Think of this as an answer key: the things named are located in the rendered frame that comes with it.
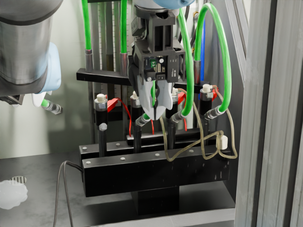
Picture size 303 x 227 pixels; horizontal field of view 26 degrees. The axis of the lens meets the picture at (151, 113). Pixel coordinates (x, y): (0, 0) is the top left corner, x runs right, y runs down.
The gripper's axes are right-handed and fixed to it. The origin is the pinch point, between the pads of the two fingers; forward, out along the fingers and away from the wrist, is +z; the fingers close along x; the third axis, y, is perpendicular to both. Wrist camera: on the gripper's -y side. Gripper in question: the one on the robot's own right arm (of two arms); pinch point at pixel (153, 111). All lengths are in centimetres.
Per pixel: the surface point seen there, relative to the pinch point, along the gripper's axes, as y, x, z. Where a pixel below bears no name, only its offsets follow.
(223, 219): -3.0, 15.2, 28.1
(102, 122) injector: -27.2, -5.7, 16.2
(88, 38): -47.8, -5.6, 4.2
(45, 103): -16.7, -18.0, 4.9
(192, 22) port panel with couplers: -56, 23, 5
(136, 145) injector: -27.8, 2.1, 23.2
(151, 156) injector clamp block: -25.3, 5.1, 25.1
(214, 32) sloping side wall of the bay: -46, 25, 5
